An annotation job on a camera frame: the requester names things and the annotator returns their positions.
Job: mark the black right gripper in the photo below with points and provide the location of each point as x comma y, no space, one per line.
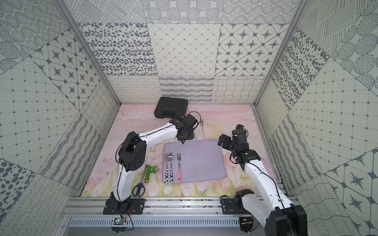
228,139

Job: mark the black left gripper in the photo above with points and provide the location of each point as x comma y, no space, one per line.
184,134

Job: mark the pink handle fork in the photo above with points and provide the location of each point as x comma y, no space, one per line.
179,167

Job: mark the cow pattern handle spoon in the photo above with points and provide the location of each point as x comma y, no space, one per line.
171,158

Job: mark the cow pattern handle fork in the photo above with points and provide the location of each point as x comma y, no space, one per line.
166,158

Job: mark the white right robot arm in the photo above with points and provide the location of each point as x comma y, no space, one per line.
274,211

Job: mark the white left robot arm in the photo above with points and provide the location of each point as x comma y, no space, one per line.
131,153

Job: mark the black plastic tool case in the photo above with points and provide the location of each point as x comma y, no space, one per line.
173,108

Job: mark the lavender placemat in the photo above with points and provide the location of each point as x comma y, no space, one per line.
201,160

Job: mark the green spray nozzle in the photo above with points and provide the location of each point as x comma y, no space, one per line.
150,170

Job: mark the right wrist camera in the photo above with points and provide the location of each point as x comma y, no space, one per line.
240,127

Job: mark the white floral handle fork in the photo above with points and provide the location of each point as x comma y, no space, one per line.
202,128

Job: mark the blue handled scissors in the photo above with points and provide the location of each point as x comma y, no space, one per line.
139,189

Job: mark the aluminium mounting rail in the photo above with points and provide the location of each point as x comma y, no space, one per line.
153,206

